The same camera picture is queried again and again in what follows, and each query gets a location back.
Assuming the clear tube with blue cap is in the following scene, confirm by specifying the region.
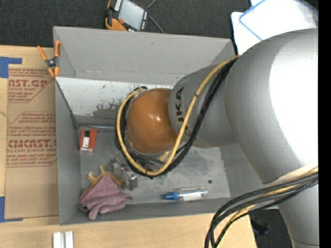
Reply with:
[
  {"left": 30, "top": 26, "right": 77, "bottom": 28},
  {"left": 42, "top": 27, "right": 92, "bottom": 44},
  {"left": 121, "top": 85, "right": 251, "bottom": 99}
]
[{"left": 162, "top": 187, "right": 209, "bottom": 202}]

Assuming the orange and white small box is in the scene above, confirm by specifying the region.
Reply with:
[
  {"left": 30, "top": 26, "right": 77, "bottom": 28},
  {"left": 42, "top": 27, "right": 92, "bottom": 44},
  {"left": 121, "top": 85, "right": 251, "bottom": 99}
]
[{"left": 79, "top": 127, "right": 98, "bottom": 153}]

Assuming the pink cloth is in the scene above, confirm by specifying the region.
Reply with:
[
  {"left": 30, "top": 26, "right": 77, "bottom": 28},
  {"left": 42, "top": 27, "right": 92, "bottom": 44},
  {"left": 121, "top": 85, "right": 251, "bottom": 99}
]
[{"left": 78, "top": 175, "right": 133, "bottom": 221}]

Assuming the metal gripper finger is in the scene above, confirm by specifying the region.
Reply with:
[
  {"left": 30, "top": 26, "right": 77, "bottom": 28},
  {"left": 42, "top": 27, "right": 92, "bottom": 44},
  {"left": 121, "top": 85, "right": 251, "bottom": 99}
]
[
  {"left": 121, "top": 169, "right": 139, "bottom": 191},
  {"left": 111, "top": 158, "right": 130, "bottom": 175}
]

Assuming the grey metal bin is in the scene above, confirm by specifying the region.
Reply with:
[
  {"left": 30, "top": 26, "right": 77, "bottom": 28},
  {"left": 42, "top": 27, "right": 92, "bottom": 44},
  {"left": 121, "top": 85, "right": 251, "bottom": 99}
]
[{"left": 53, "top": 26, "right": 279, "bottom": 226}]

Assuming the brown cardboard board red print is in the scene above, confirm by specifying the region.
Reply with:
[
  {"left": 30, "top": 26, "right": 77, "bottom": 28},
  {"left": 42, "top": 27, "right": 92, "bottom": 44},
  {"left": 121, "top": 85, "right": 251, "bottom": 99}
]
[{"left": 0, "top": 44, "right": 60, "bottom": 223}]

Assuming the tan wooden cutout piece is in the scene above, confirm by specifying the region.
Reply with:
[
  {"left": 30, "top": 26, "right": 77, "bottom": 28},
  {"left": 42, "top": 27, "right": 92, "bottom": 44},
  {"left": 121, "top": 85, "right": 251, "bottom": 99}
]
[{"left": 87, "top": 164, "right": 125, "bottom": 188}]

